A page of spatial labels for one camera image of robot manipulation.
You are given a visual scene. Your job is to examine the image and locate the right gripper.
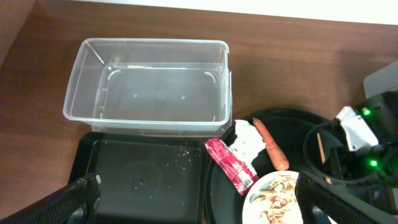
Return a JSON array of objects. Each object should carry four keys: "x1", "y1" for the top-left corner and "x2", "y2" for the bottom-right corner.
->
[{"x1": 317, "y1": 105, "x2": 398, "y2": 215}]

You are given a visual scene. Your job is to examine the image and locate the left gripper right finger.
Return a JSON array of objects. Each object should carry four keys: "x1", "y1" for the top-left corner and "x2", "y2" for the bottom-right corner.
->
[{"x1": 295, "y1": 171, "x2": 397, "y2": 224}]

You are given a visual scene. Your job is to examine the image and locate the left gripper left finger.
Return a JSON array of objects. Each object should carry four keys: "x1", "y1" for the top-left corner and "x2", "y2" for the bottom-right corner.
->
[{"x1": 1, "y1": 173, "x2": 101, "y2": 224}]

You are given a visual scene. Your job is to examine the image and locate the wooden chopstick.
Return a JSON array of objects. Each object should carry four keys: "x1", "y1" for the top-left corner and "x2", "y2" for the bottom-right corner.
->
[
  {"x1": 325, "y1": 177, "x2": 332, "y2": 184},
  {"x1": 317, "y1": 133, "x2": 326, "y2": 164}
]

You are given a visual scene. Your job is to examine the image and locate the orange carrot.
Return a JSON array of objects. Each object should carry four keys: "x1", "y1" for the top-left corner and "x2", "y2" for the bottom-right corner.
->
[{"x1": 252, "y1": 118, "x2": 289, "y2": 170}]

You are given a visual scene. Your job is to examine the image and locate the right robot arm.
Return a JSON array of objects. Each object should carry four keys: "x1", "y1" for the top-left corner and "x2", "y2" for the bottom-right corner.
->
[{"x1": 314, "y1": 91, "x2": 397, "y2": 215}]

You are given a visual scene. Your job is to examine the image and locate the grey dishwasher rack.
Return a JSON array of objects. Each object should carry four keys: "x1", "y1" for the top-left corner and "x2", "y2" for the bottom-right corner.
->
[{"x1": 363, "y1": 61, "x2": 398, "y2": 99}]

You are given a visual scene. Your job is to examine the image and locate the grey plate with food scraps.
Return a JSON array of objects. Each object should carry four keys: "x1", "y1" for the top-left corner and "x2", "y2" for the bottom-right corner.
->
[{"x1": 242, "y1": 170, "x2": 304, "y2": 224}]

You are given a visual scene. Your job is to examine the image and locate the red snack wrapper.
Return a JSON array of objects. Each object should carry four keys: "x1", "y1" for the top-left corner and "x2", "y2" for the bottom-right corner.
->
[{"x1": 205, "y1": 138, "x2": 259, "y2": 195}]

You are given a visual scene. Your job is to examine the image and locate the black rectangular tray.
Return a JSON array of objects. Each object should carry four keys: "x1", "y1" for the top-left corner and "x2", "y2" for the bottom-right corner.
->
[{"x1": 68, "y1": 132, "x2": 206, "y2": 224}]

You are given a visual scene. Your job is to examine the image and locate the crumpled white tissue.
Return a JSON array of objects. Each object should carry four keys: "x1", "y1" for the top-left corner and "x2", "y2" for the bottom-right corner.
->
[{"x1": 229, "y1": 119, "x2": 266, "y2": 175}]

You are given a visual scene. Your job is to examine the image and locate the clear plastic bin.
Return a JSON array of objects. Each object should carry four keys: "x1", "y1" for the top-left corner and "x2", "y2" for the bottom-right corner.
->
[{"x1": 63, "y1": 38, "x2": 233, "y2": 137}]

